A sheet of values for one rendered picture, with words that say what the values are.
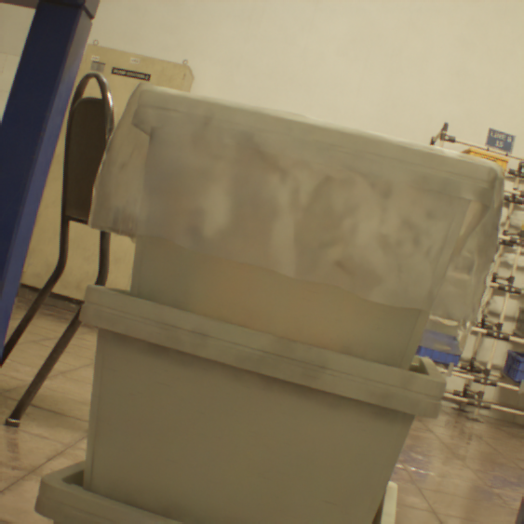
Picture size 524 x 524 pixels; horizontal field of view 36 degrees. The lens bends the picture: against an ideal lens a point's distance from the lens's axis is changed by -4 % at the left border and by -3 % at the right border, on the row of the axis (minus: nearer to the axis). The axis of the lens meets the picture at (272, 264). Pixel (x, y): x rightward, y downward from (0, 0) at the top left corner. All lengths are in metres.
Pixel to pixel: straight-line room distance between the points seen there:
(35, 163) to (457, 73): 5.98
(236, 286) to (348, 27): 5.71
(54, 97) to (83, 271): 5.33
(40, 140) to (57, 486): 0.42
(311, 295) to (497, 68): 5.82
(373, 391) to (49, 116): 0.41
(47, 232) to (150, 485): 5.21
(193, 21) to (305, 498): 5.88
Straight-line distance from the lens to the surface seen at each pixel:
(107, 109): 2.17
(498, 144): 5.86
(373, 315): 0.87
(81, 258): 5.99
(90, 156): 2.25
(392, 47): 6.52
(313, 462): 0.88
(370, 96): 6.40
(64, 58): 0.68
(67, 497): 0.92
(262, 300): 0.88
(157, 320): 0.87
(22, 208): 0.66
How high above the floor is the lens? 0.50
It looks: 2 degrees up
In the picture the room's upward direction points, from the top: 15 degrees clockwise
